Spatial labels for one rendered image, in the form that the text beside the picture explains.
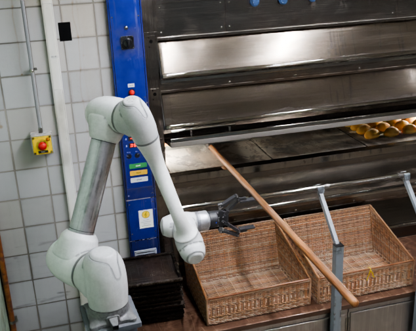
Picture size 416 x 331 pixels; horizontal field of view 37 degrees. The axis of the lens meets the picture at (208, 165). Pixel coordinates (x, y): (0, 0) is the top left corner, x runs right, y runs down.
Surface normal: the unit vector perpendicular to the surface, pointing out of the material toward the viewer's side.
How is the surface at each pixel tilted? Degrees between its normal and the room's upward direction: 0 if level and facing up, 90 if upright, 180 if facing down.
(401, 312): 90
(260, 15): 90
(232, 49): 70
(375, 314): 90
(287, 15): 90
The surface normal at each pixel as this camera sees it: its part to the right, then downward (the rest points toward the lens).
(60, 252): -0.60, -0.19
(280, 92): 0.23, -0.01
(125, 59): 0.26, 0.33
